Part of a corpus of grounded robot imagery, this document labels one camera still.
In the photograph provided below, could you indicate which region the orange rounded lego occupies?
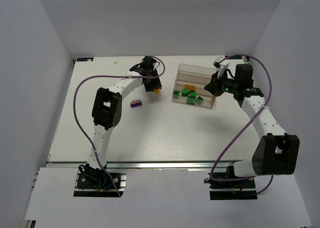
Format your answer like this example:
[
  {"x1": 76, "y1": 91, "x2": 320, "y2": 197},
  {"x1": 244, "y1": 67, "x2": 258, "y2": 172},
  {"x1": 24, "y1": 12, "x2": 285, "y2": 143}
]
[{"x1": 153, "y1": 88, "x2": 161, "y2": 94}]

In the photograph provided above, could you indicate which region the yellow rectangular lego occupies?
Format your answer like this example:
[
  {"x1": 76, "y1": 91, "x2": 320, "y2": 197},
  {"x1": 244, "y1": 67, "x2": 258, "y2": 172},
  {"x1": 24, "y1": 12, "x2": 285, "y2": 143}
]
[{"x1": 184, "y1": 84, "x2": 196, "y2": 92}]

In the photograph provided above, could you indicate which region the small green lego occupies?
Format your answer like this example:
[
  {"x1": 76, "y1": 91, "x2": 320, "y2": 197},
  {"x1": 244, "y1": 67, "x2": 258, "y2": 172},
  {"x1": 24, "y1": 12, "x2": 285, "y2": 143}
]
[{"x1": 172, "y1": 90, "x2": 180, "y2": 99}]

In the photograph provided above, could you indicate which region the green rounded lego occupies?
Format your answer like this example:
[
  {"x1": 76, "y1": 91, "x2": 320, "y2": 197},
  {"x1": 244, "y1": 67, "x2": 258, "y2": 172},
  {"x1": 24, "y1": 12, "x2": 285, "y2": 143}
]
[{"x1": 181, "y1": 89, "x2": 191, "y2": 97}]

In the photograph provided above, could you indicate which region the green square lego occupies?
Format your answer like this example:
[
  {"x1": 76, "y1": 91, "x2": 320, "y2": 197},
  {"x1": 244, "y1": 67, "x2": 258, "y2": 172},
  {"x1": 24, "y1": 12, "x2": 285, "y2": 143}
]
[{"x1": 186, "y1": 96, "x2": 196, "y2": 105}]

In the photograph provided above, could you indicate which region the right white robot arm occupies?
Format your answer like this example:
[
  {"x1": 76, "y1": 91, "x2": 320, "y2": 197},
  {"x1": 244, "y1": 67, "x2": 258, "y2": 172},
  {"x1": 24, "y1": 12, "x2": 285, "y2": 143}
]
[{"x1": 204, "y1": 63, "x2": 300, "y2": 181}]

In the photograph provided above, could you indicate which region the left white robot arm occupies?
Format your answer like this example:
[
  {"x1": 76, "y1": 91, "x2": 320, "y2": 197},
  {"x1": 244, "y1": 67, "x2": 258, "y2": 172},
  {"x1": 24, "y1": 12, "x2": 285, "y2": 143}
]
[{"x1": 72, "y1": 56, "x2": 166, "y2": 189}]

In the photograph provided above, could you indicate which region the purple rounded lego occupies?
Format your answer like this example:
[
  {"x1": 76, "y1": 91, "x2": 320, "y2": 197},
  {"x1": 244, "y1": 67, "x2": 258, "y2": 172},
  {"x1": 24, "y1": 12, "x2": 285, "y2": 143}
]
[{"x1": 130, "y1": 99, "x2": 143, "y2": 108}]

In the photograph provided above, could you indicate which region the clear tiered container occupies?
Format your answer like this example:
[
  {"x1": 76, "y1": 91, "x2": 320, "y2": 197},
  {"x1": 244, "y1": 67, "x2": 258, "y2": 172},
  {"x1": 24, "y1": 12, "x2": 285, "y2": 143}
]
[{"x1": 172, "y1": 63, "x2": 217, "y2": 109}]

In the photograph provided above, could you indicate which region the right blue label sticker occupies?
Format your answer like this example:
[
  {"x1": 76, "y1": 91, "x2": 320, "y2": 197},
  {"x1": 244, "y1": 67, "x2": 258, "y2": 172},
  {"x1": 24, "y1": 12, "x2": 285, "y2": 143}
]
[{"x1": 224, "y1": 55, "x2": 243, "y2": 60}]

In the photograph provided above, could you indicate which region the blue label sticker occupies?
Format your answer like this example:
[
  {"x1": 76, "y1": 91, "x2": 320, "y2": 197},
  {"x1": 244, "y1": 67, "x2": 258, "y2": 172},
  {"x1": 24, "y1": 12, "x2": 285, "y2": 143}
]
[
  {"x1": 76, "y1": 57, "x2": 94, "y2": 62},
  {"x1": 224, "y1": 55, "x2": 243, "y2": 60}
]

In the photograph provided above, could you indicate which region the left blue label sticker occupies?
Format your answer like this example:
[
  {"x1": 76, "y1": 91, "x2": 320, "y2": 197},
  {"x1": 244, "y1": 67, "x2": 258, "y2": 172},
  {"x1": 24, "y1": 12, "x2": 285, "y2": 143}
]
[{"x1": 76, "y1": 57, "x2": 94, "y2": 62}]

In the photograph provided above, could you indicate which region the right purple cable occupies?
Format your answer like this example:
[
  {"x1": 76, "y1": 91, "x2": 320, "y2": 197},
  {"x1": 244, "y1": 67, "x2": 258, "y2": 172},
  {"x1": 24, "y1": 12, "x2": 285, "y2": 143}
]
[{"x1": 209, "y1": 54, "x2": 274, "y2": 196}]

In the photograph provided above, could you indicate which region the purple cable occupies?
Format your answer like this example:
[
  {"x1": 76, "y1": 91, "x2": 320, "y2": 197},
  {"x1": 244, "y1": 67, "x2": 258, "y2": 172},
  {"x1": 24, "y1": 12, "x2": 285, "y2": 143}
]
[
  {"x1": 73, "y1": 55, "x2": 166, "y2": 198},
  {"x1": 209, "y1": 54, "x2": 274, "y2": 196}
]

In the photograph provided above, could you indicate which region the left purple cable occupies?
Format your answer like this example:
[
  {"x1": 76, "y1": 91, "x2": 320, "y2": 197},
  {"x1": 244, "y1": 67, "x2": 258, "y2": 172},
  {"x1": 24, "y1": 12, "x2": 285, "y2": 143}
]
[{"x1": 73, "y1": 55, "x2": 166, "y2": 198}]

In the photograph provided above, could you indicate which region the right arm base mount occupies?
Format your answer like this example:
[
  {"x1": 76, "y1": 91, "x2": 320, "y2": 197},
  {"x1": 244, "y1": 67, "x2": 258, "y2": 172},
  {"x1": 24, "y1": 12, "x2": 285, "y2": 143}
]
[{"x1": 203, "y1": 162, "x2": 258, "y2": 201}]

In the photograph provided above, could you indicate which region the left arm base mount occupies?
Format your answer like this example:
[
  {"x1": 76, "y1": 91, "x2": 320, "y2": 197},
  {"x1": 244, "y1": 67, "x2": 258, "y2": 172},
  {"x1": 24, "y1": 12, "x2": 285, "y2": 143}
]
[{"x1": 73, "y1": 164, "x2": 127, "y2": 198}]

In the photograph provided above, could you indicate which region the aluminium table rail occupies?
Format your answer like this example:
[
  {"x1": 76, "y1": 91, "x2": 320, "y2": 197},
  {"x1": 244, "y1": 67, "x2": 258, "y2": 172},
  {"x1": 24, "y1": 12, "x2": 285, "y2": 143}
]
[{"x1": 46, "y1": 160, "x2": 266, "y2": 171}]

